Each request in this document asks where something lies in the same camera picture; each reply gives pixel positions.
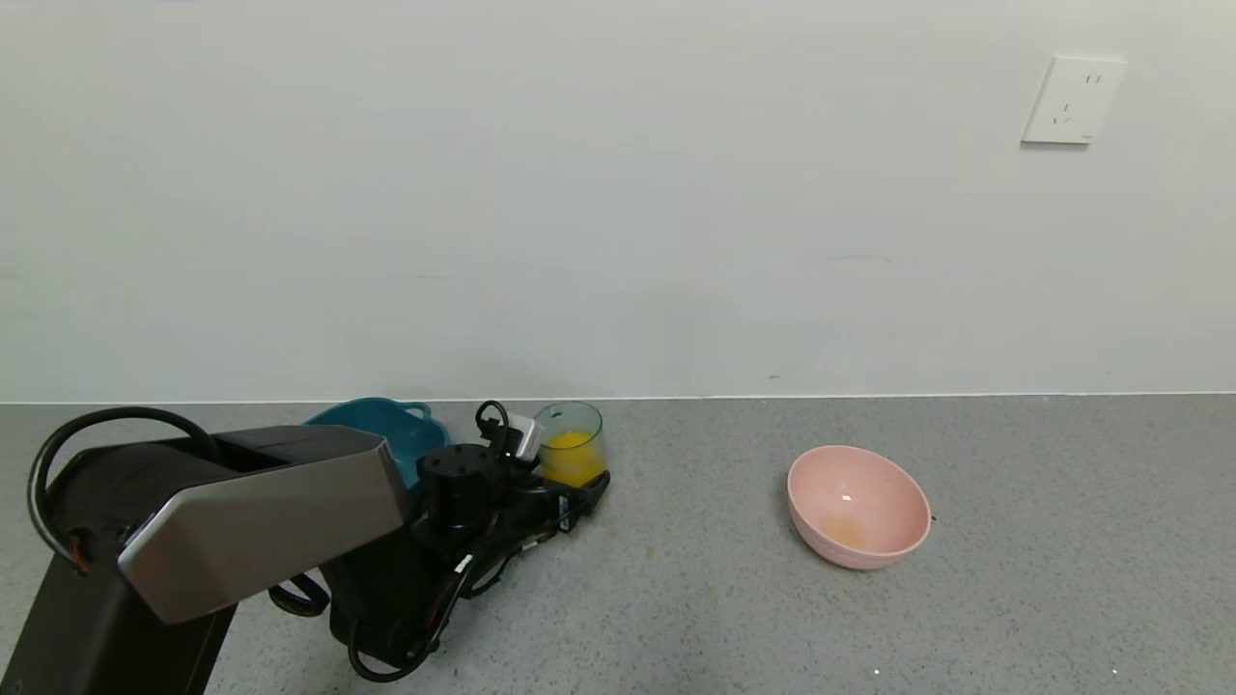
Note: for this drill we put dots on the white wall socket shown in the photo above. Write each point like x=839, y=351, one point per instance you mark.
x=1072, y=99

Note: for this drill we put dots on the ribbed clear blue-tinted cup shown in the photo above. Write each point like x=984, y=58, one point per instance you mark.
x=572, y=449

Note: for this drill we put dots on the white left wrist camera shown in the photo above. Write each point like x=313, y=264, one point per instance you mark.
x=526, y=436

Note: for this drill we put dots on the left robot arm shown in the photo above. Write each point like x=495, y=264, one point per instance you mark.
x=241, y=512

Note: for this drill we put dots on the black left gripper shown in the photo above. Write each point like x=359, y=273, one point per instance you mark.
x=462, y=483

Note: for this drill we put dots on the pink bowl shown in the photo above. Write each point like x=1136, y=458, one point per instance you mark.
x=855, y=512

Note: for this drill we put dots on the teal plastic basin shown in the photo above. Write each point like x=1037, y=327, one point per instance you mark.
x=410, y=439

